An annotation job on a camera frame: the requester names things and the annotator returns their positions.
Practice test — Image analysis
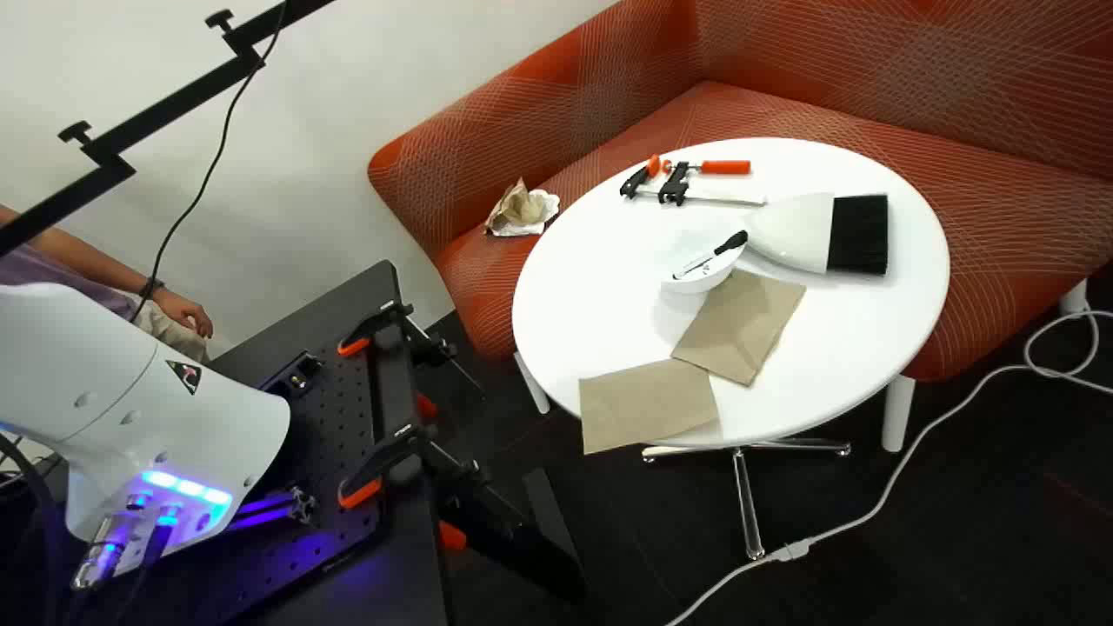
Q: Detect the person's hand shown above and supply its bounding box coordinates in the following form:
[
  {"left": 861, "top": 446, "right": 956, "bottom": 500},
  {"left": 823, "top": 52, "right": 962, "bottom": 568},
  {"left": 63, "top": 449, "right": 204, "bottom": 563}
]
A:
[{"left": 150, "top": 284, "right": 219, "bottom": 339}]

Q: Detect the white marker with black cap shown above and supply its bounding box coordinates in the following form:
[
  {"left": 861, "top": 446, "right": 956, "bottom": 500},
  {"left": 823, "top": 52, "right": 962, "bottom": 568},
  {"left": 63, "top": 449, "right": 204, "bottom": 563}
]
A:
[{"left": 672, "top": 227, "right": 754, "bottom": 284}]

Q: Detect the person's bare forearm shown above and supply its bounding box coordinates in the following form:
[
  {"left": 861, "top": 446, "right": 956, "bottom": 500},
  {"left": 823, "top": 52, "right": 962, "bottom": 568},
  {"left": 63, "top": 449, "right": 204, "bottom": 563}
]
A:
[{"left": 0, "top": 202, "right": 165, "bottom": 304}]

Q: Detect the white ceramic bowl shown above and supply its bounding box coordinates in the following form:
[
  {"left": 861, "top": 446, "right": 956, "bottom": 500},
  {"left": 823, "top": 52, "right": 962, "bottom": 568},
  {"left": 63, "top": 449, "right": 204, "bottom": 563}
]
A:
[{"left": 665, "top": 222, "right": 758, "bottom": 295}]

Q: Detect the black clamp with orange grip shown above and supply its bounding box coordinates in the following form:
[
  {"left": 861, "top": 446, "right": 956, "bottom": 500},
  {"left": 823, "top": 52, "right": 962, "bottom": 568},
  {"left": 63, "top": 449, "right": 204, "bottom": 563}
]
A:
[
  {"left": 335, "top": 300, "right": 485, "bottom": 391},
  {"left": 335, "top": 420, "right": 584, "bottom": 606}
]

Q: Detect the black perforated mounting board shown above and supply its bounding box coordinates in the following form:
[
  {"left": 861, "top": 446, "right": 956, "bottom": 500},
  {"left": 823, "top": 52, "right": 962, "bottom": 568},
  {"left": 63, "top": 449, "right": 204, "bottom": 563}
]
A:
[{"left": 0, "top": 256, "right": 459, "bottom": 626}]

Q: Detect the crumpled beige paper wad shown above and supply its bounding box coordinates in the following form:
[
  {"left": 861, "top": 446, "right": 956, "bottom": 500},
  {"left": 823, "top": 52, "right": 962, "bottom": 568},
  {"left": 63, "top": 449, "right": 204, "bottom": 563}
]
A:
[{"left": 483, "top": 173, "right": 564, "bottom": 243}]

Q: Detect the brown paper napkin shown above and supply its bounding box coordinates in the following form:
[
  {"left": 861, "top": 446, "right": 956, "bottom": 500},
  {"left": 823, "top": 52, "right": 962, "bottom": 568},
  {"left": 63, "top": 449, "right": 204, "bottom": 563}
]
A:
[
  {"left": 575, "top": 359, "right": 728, "bottom": 460},
  {"left": 666, "top": 268, "right": 811, "bottom": 390}
]

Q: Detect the black headed bar clamp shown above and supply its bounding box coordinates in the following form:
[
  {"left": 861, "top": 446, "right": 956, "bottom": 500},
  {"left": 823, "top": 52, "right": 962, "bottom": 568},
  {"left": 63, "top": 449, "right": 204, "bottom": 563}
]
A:
[{"left": 655, "top": 159, "right": 770, "bottom": 212}]

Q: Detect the chrome table base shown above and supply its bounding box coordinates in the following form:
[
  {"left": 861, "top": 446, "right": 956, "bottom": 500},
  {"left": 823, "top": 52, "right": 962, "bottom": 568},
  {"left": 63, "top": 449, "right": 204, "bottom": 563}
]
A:
[{"left": 639, "top": 433, "right": 856, "bottom": 568}]

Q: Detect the white brush with black bristles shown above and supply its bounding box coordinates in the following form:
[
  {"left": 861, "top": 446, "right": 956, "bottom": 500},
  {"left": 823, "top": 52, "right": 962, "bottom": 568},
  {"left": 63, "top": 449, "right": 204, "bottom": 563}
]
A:
[{"left": 739, "top": 186, "right": 895, "bottom": 280}]

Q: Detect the orange upholstered sofa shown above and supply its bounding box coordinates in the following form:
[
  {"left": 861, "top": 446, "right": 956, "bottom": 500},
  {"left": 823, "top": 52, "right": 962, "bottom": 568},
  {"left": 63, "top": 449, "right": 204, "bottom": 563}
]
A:
[{"left": 365, "top": 0, "right": 1113, "bottom": 390}]

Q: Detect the thin black cable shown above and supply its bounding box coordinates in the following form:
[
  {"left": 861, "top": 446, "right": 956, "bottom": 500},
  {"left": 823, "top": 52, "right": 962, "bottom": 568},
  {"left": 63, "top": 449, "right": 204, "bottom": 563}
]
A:
[{"left": 126, "top": 31, "right": 285, "bottom": 324}]

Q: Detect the black camera rig bar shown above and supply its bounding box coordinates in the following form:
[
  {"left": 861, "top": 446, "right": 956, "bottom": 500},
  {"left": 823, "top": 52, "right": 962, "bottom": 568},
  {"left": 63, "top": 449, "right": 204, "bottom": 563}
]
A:
[{"left": 0, "top": 0, "right": 336, "bottom": 259}]

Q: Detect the orange handled bar clamp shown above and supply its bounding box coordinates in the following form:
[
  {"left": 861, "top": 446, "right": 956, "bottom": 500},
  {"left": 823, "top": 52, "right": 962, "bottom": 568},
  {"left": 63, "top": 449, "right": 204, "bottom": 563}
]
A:
[{"left": 616, "top": 154, "right": 754, "bottom": 202}]

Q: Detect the white power cable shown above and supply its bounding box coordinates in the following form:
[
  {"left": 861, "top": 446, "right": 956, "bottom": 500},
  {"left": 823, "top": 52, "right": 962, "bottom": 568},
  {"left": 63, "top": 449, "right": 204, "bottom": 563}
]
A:
[{"left": 665, "top": 301, "right": 1113, "bottom": 626}]

